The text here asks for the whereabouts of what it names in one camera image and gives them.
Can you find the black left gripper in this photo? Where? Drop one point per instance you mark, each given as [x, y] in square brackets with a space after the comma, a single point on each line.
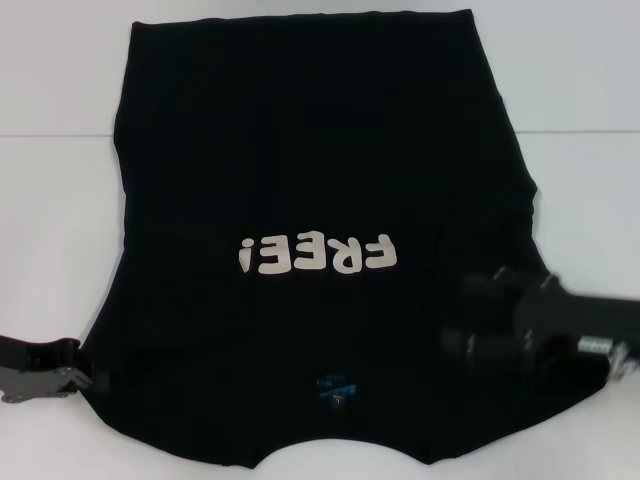
[25, 372]

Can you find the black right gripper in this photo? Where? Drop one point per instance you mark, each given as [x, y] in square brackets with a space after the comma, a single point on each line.
[570, 320]

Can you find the black shirt with FREE print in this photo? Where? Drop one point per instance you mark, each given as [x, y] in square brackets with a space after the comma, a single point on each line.
[300, 150]

